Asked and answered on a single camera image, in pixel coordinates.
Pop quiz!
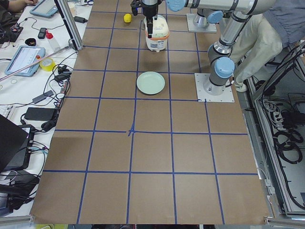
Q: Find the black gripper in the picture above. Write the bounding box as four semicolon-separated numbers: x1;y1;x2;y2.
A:
142;0;158;38

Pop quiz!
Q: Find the white rice cooker orange handle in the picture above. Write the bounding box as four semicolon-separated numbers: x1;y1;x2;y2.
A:
144;14;170;52

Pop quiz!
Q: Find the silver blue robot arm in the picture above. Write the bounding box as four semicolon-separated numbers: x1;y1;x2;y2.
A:
166;0;275;95
131;0;224;39

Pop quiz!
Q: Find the green plate near arm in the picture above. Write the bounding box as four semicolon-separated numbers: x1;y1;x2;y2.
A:
136;72;165;95

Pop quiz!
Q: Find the yellow lemon toy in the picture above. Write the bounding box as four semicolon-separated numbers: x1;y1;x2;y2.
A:
123;13;132;23

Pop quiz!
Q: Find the black power adapter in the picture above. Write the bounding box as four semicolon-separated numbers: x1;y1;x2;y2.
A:
73;16;88;23

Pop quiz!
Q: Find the metal rod stand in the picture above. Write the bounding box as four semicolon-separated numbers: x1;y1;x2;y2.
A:
0;43;77;81

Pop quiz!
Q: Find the red cap squeeze bottle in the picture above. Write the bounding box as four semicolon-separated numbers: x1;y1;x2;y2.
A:
46;30;60;51

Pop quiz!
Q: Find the yellow tape roll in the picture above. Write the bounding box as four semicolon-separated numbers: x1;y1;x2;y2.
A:
40;58;56;72

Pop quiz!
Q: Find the black phone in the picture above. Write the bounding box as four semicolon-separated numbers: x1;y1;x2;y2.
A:
38;27;47;39

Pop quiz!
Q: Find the person in beige trousers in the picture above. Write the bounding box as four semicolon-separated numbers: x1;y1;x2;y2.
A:
231;0;305;92

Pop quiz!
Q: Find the black round cup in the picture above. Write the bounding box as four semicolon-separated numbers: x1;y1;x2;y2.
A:
25;38;36;46

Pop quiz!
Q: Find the blue teach pendant tablet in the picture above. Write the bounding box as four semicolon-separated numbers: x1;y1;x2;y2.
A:
5;45;45;74

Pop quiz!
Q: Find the large black power brick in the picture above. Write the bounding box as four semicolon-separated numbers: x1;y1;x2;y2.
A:
24;107;55;121

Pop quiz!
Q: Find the black laptop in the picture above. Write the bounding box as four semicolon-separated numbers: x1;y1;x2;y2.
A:
0;115;35;172

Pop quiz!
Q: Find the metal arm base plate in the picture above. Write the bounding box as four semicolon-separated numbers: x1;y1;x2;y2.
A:
194;73;234;103
186;13;217;33

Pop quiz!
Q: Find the aluminium frame post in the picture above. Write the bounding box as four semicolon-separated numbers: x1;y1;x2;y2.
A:
54;0;83;51

